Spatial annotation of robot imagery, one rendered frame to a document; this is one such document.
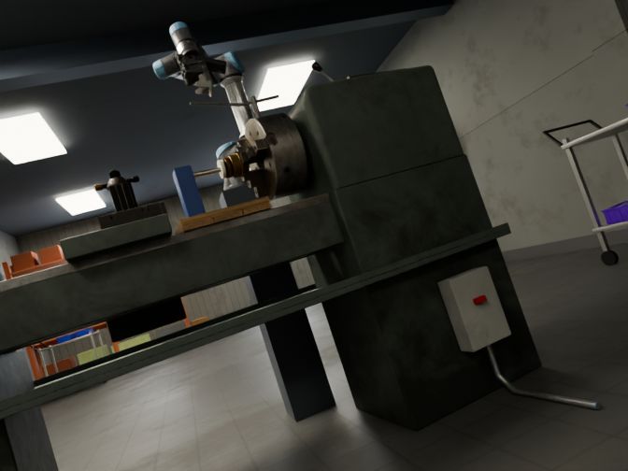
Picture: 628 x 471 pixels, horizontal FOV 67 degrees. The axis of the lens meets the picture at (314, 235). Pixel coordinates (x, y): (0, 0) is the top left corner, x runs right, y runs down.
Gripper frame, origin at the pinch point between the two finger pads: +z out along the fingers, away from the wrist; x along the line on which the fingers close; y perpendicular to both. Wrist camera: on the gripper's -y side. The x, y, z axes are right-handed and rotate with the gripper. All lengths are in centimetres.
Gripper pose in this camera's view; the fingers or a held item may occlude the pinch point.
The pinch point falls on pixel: (212, 92)
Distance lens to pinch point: 184.9
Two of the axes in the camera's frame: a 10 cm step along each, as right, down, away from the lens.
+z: 4.1, 8.4, -3.6
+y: -8.9, 2.7, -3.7
